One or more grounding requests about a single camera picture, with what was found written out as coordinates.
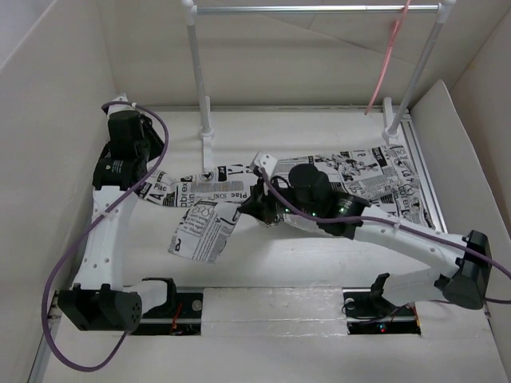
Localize aluminium rail left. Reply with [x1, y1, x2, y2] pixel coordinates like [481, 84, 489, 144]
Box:
[27, 292, 61, 383]

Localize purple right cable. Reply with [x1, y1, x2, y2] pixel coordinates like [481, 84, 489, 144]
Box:
[255, 167, 511, 304]

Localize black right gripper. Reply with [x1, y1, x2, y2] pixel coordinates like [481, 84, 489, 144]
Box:
[238, 174, 318, 226]

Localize white clothes rack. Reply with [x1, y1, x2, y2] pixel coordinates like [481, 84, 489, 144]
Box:
[181, 1, 456, 171]

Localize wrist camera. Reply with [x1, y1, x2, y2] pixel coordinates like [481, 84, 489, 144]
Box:
[249, 152, 278, 177]
[109, 93, 137, 113]

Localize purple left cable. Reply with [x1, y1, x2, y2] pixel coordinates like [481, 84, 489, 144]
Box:
[42, 101, 171, 372]

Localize aluminium rail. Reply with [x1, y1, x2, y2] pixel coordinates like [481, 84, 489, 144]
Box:
[401, 113, 448, 233]
[27, 292, 61, 383]

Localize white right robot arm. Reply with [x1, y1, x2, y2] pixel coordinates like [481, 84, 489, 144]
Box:
[239, 160, 492, 314]

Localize purple cable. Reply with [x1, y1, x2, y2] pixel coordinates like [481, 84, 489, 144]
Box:
[42, 101, 171, 372]
[255, 167, 511, 304]

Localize aluminium rail right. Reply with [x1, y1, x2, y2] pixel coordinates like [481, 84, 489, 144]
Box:
[401, 113, 448, 233]

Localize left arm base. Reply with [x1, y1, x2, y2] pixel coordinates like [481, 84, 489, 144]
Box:
[132, 289, 204, 337]

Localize newspaper print trousers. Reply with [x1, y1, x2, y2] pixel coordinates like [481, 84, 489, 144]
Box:
[135, 144, 436, 267]

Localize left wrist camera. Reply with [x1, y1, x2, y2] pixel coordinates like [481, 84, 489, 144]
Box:
[109, 93, 137, 113]

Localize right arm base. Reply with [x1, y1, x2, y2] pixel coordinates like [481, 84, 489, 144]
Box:
[341, 290, 421, 335]

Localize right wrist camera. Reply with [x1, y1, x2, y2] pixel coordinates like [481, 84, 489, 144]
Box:
[249, 152, 278, 177]

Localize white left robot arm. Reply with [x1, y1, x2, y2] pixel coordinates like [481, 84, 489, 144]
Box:
[57, 109, 178, 333]

